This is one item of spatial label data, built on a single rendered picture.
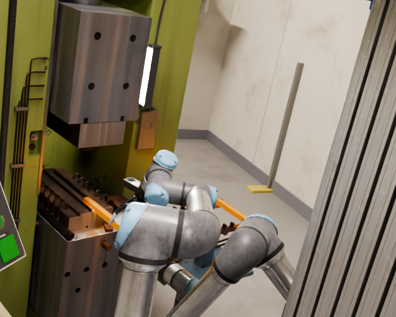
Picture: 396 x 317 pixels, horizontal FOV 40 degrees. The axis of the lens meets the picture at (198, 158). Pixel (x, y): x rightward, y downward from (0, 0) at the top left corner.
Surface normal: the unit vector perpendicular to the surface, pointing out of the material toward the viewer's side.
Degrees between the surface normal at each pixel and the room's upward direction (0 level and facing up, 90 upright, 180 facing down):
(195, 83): 90
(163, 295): 0
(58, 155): 90
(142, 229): 65
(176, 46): 90
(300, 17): 90
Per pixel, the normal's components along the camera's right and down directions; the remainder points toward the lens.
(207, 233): 0.76, -0.10
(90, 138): 0.65, 0.37
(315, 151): -0.88, 0.00
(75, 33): -0.73, 0.10
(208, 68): 0.43, 0.38
